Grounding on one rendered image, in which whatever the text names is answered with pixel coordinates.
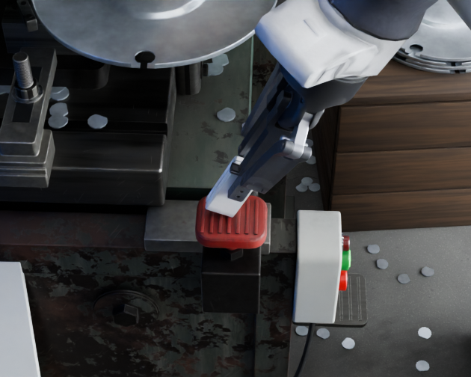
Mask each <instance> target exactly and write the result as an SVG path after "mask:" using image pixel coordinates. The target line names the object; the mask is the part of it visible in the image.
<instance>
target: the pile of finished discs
mask: <svg viewBox="0 0 471 377"><path fill-rule="evenodd" d="M392 59H393V60H395V61H397V62H399V63H401V64H404V65H406V66H409V67H412V68H415V69H418V70H424V71H428V72H433V73H449V74H454V73H455V70H459V73H471V30H470V29H469V28H468V27H467V25H466V24H465V23H464V21H463V20H462V19H461V18H460V17H459V16H458V14H457V13H456V12H455V10H454V9H453V8H452V6H451V5H450V4H449V3H448V2H447V1H446V0H438V1H437V2H436V3H435V4H433V5H432V6H430V7H429V8H428V9H427V10H426V12H425V15H424V17H423V19H422V22H421V24H420V26H419V29H418V31H417V32H416V33H415V34H414V35H413V36H412V37H410V38H409V39H408V40H406V42H405V43H404V44H403V45H402V47H401V48H400V49H399V50H398V51H397V53H395V54H394V56H393V57H392Z"/></svg>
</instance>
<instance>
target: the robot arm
mask: <svg viewBox="0 0 471 377"><path fill-rule="evenodd" d="M437 1H438V0H286V1H285V2H284V3H282V4H280V5H279V6H277V7H276V8H275V9H273V10H271V11H270V12H268V13H267V14H266V15H264V16H262V18H261V19H260V21H259V22H258V24H257V26H256V27H255V29H254V30H255V33H256V36H257V37H258V38H259V39H260V40H261V42H262V43H263V44H264V46H265V47H266V48H267V50H268V51H269V52H270V53H271V54H272V55H273V56H274V57H275V58H276V59H277V64H276V66H275V68H274V70H273V72H272V74H271V76H270V78H269V80H268V81H267V83H266V85H265V87H264V89H263V90H262V93H261V94H260V96H259V98H258V100H257V101H256V104H255V106H254V107H253V109H252V111H251V113H250V115H249V117H248V119H247V120H246V122H245V124H244V126H243V127H242V129H241V136H243V137H245V138H244V140H243V141H242V142H241V143H240V145H239V146H238V156H235V157H234V158H233V160H232V161H231V163H230V164H229V165H228V167H227V169H226V170H225V171H224V172H223V174H222V175H221V177H220V179H219V180H218V181H217V182H216V184H215V186H214V187H213V189H212V190H211V191H210V192H209V194H208V196H207V197H206V209H207V210H210V211H213V212H217V213H220V214H222V215H227V216H229V217H234V215H235V214H236V213H237V212H238V210H239V209H240V208H241V206H242V204H243V203H244V202H245V201H246V200H247V198H248V197H249V195H250V194H251V192H252V191H257V192H260V193H263V194H265V193H266V192H267V191H269V190H270V189H271V188H272V187H273V186H274V185H275V184H276V183H278V182H279V181H280V180H281V179H282V178H283V177H284V176H285V175H287V173H288V172H290V170H291V169H293V168H294V167H295V166H296V165H297V164H298V163H300V162H306V161H308V160H309V158H310V157H311V154H312V148H311V147H308V146H307V143H306V142H305V140H306V137H307V132H308V130H309V129H312V128H313V127H315V125H316V124H317V123H318V121H319V119H320V117H321V116H322V115H323V113H324V110H325V109H326V108H330V107H332V106H336V105H341V104H344V103H346V102H348V101H349V100H351V99H352V98H353V97H354V95H355V94H356V92H358V90H359V89H360V88H361V86H362V85H363V83H364V82H365V81H366V80H367V78H368V77H369V76H376V75H377V74H379V72H380V71H381V70H382V69H383V68H384V67H385V66H386V64H387V63H388V62H389V61H390V59H391V58H392V57H393V56H394V54H395V53H397V51H398V50H399V49H400V48H401V47H402V45H403V44H404V43H405V42H406V40H408V39H409V38H410V37H412V36H413V35H414V34H415V33H416V32H417V31H418V29H419V26H420V24H421V22H422V19H423V17H424V15H425V12H426V10H427V9H428V8H429V7H430V6H432V5H433V4H435V3H436V2H437ZM446 1H447V2H448V3H449V4H450V5H451V6H452V8H453V9H454V10H455V12H456V13H457V14H458V16H459V17H460V18H461V19H462V20H463V21H464V23H465V24H466V25H467V27H468V28H469V29H470V30H471V0H446Z"/></svg>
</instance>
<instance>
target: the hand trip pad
mask: <svg viewBox="0 0 471 377"><path fill-rule="evenodd" d="M207 196H208V195H206V196H205V197H202V199H201V200H200V201H199V202H198V205H197V214H196V224H195V235H196V239H197V241H198V242H199V243H200V244H201V245H203V246H205V247H209V248H226V249H228V250H231V251H232V250H235V249H237V248H244V249H251V248H258V247H259V246H261V245H262V244H263V243H264V242H265V239H266V236H267V211H268V209H267V206H266V203H265V201H264V200H263V199H261V198H260V197H257V196H252V195H249V197H248V198H247V200H246V201H245V202H244V203H243V204H242V206H241V208H240V209H239V210H238V212H237V213H236V214H235V215H234V217H229V216H227V215H222V214H220V213H217V212H213V211H210V210H207V209H206V197H207Z"/></svg>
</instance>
